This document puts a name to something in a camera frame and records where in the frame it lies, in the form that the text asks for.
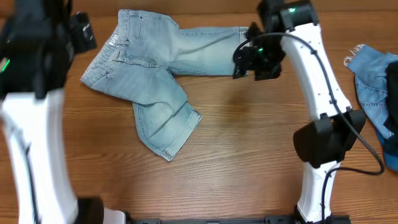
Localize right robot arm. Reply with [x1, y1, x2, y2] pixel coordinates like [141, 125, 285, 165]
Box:
[233, 1, 365, 223]

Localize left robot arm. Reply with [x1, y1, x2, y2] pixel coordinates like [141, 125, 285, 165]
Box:
[1, 0, 104, 223]

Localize blue denim garment pile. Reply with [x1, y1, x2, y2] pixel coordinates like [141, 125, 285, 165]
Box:
[344, 44, 397, 172]

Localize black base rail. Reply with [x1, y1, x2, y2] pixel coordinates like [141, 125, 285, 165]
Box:
[126, 214, 352, 224]

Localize light blue denim shorts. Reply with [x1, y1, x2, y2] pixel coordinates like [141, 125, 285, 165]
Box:
[81, 9, 247, 161]

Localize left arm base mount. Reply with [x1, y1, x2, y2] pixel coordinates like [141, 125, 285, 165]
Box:
[103, 208, 126, 224]

